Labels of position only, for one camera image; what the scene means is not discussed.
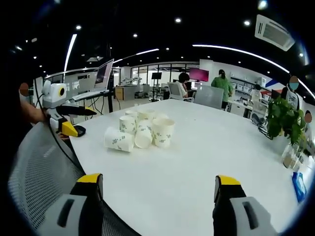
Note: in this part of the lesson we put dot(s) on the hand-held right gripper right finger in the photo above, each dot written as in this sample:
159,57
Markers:
233,211

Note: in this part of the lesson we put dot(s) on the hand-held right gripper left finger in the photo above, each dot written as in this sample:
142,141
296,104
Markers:
73,211

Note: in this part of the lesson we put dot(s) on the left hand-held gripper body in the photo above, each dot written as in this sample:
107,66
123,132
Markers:
51,94

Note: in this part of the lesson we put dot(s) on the pile of white paper cups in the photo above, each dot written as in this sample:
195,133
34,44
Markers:
161,132

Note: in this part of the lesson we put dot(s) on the grey mesh office chair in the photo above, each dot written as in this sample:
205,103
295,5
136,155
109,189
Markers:
41,162

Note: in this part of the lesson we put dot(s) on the open silver laptop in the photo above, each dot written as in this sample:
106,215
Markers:
103,73

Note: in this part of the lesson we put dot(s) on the white table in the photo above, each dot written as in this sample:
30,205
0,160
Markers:
187,177

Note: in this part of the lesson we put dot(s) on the blue tissue packet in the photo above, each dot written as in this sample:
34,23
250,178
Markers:
299,186

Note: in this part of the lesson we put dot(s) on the glass vase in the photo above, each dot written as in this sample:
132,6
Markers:
291,157

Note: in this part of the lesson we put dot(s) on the black monitor on stand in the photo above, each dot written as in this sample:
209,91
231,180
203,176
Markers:
156,78

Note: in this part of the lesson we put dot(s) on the white office chair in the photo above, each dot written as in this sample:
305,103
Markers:
176,92

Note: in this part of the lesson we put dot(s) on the green potted plant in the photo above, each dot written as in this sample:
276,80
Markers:
283,118

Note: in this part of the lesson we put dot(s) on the grey fabric office chair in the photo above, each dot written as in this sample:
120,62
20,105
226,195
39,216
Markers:
209,97

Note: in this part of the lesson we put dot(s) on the pink screen monitor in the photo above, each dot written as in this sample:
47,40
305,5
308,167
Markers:
198,75

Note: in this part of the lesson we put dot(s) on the ceiling air conditioner unit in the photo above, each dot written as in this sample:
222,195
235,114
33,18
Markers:
273,32

